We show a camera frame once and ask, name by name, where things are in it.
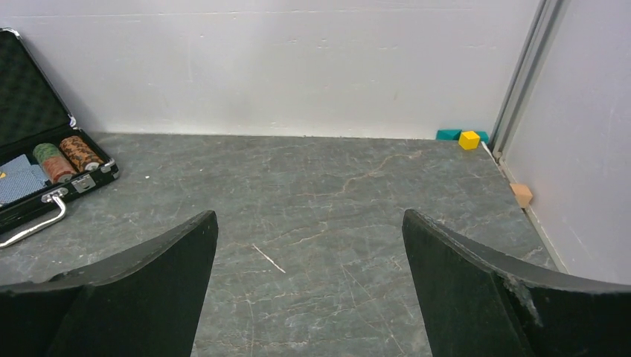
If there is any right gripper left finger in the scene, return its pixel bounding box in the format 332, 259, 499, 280
1, 210, 218, 356

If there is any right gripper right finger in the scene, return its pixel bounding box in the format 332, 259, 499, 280
402, 209, 630, 356

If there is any small tan block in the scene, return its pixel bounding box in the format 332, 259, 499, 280
510, 183, 534, 209

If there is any yellow cube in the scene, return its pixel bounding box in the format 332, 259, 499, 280
458, 131, 481, 150

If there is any teal block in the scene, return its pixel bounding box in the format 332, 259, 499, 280
435, 129, 489, 144

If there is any open black poker chip case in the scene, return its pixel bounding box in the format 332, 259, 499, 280
1, 28, 120, 248

